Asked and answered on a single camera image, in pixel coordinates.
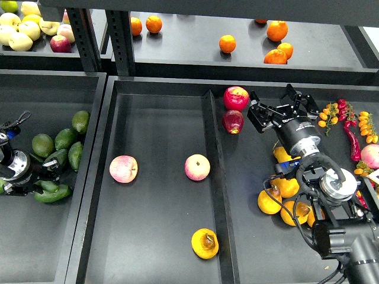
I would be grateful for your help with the yellow pear middle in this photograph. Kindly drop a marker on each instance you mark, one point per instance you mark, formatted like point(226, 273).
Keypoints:
point(284, 187)

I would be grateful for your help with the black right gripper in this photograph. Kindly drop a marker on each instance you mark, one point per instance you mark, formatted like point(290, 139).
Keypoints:
point(298, 135)

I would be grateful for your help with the green avocado round left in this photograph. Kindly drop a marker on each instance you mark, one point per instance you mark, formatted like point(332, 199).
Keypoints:
point(43, 145)

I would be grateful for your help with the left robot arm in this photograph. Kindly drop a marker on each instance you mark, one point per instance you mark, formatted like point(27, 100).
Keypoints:
point(8, 131)

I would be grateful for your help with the black upper right shelf tray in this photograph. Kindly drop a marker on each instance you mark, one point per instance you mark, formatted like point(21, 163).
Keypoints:
point(187, 47)

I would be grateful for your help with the bright green avocado edge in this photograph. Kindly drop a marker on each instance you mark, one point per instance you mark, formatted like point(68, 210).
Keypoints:
point(2, 183)

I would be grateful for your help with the pink apple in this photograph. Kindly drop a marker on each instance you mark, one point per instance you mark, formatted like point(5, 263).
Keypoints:
point(197, 167)
point(123, 169)

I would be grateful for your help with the pink apple right edge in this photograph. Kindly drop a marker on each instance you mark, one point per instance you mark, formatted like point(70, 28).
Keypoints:
point(369, 155)

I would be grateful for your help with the mixed cherry tomato bunch lower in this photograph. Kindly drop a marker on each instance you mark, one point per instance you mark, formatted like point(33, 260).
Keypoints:
point(363, 170)

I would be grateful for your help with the black tray divider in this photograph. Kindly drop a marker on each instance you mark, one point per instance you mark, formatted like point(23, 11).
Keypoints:
point(229, 271)
point(338, 147)

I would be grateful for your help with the pink apple left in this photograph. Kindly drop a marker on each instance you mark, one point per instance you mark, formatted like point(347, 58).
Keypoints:
point(123, 169)

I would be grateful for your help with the orange shelf centre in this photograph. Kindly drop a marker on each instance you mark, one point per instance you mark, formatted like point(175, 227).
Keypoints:
point(227, 43)

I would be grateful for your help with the red cherry tomato bunch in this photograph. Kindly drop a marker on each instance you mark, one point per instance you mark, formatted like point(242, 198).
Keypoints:
point(346, 113)

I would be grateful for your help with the large orange shelf right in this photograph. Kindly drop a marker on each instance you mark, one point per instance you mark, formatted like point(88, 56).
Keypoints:
point(277, 30)

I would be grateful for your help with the dark green avocado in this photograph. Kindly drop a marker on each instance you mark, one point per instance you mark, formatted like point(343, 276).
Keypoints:
point(51, 192)

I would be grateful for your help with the white label card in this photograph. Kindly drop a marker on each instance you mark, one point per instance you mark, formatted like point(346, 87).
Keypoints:
point(374, 176)

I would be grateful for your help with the red chili pepper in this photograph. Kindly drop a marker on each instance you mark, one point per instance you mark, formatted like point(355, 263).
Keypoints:
point(355, 149)

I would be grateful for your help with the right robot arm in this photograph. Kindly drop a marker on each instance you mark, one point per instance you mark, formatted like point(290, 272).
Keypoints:
point(345, 207)

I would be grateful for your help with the yellow pear with brown top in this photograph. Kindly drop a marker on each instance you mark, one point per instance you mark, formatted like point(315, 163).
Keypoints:
point(205, 243)

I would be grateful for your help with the green avocado narrow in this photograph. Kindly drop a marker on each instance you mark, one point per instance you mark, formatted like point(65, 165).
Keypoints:
point(74, 155)

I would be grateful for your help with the green avocado upper middle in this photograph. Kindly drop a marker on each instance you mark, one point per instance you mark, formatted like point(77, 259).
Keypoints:
point(65, 138)

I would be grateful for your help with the black centre tray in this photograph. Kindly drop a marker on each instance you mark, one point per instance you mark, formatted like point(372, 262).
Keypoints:
point(140, 232)

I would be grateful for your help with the orange half hidden top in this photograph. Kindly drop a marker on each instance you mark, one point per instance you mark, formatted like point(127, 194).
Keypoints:
point(261, 21)

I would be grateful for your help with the orange cherry tomato bunch right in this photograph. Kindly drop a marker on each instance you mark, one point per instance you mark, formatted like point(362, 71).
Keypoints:
point(367, 127)

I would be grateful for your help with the bright red apple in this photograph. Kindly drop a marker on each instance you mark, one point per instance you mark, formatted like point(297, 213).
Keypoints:
point(235, 98)

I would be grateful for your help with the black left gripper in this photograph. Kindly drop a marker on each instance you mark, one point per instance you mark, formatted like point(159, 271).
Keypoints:
point(22, 171)

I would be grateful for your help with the yellow pear left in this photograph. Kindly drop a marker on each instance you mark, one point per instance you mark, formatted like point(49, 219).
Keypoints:
point(269, 201)

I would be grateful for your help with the orange shelf front right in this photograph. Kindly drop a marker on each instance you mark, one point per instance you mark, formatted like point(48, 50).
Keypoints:
point(275, 56)

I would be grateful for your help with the orange cherry tomato bunch left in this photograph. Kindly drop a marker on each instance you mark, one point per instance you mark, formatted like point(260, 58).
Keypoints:
point(328, 117)

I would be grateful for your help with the black tray divider right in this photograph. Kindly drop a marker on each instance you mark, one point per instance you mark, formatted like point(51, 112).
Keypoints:
point(338, 147)

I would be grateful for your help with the orange shelf small right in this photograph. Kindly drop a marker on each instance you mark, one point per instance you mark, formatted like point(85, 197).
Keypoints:
point(287, 48)

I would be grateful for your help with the black tray divider left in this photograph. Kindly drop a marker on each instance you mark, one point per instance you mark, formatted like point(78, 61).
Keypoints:
point(229, 271)

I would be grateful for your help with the orange cherry tomato bunch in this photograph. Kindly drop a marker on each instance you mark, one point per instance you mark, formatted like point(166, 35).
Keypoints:
point(367, 127)
point(328, 117)

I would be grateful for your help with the green avocado top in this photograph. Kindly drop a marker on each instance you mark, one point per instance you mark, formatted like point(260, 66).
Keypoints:
point(80, 121)

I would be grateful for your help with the yellow pear right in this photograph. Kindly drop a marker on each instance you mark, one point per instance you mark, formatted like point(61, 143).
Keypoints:
point(311, 217)

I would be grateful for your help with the pink apple centre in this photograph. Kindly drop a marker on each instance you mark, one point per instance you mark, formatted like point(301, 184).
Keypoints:
point(197, 167)

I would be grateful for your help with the yellow pear upper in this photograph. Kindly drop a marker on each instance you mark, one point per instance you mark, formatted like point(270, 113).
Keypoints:
point(280, 153)

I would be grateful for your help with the dark red apple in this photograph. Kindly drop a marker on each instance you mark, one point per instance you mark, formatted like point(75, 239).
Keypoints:
point(233, 121)

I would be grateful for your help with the dark avocado centre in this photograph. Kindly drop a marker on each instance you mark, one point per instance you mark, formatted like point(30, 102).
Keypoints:
point(62, 157)

